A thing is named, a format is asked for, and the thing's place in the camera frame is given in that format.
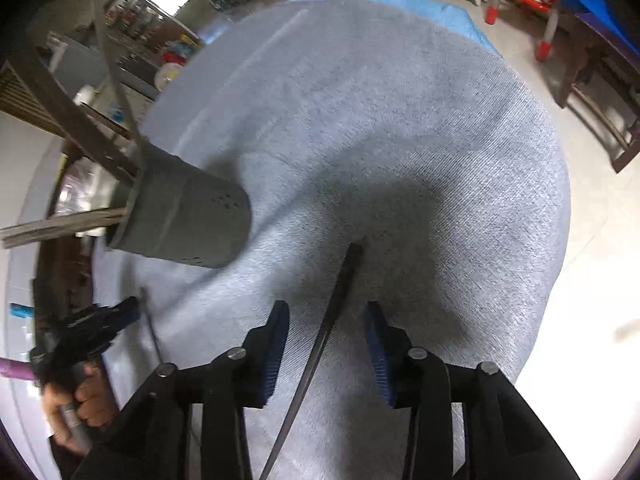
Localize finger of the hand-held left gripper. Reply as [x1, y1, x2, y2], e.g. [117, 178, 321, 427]
[100, 296, 142, 336]

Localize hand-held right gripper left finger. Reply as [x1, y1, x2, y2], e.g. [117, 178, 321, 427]
[70, 300, 291, 480]

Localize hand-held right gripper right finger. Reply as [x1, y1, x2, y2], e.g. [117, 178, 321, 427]
[362, 301, 581, 480]

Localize grey metal utensil holder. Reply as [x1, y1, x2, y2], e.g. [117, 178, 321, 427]
[105, 142, 252, 270]

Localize person's left hand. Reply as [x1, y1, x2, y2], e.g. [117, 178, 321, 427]
[42, 360, 119, 453]

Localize purple thermos bottle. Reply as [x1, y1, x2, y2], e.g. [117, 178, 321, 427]
[0, 357, 36, 381]

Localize carved dark wooden sideboard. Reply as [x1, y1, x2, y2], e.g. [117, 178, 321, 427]
[32, 150, 131, 411]

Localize grey tablecloth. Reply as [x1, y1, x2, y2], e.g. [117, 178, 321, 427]
[92, 0, 572, 480]

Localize small round fan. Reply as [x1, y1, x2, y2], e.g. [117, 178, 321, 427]
[154, 62, 181, 92]

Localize grey refrigerator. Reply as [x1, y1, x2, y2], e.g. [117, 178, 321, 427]
[47, 32, 151, 101]

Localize shelf with goods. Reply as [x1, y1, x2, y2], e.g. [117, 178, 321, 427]
[105, 0, 201, 56]

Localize blue tablecloth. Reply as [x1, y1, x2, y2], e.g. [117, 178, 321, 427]
[290, 0, 503, 56]

